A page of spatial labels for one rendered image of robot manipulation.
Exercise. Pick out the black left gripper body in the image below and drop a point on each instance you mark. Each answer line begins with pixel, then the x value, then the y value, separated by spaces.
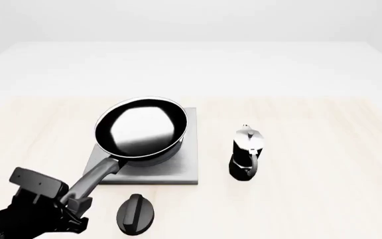
pixel 75 222

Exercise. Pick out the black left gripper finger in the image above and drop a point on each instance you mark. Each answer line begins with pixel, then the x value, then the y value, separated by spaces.
pixel 80 203

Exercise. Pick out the black and grey left robot arm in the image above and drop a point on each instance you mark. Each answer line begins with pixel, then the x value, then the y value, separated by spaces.
pixel 8 221

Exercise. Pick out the round black stove knob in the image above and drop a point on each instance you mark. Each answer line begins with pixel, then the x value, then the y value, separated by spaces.
pixel 134 216

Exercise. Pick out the flat grey stove plate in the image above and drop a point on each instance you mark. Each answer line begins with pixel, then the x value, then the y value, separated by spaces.
pixel 181 171

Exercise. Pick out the small flat plate on stalk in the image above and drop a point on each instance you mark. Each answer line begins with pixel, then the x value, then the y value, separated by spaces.
pixel 35 180

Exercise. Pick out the black and silver moka pot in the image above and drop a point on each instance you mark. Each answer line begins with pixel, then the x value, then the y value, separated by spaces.
pixel 242 159

